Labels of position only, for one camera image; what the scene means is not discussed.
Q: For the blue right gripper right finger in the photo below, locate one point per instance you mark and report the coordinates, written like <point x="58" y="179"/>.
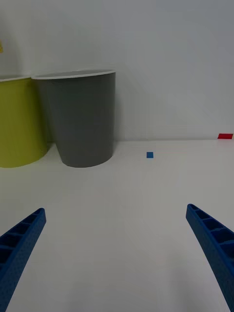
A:
<point x="214" y="241"/>

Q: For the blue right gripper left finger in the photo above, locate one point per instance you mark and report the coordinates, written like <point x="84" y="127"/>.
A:
<point x="19" y="248"/>

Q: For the yellow-green plastic bin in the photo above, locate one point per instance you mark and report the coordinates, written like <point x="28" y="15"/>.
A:
<point x="19" y="122"/>

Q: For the grey plastic bin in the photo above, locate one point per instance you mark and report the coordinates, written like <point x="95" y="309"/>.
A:
<point x="83" y="122"/>

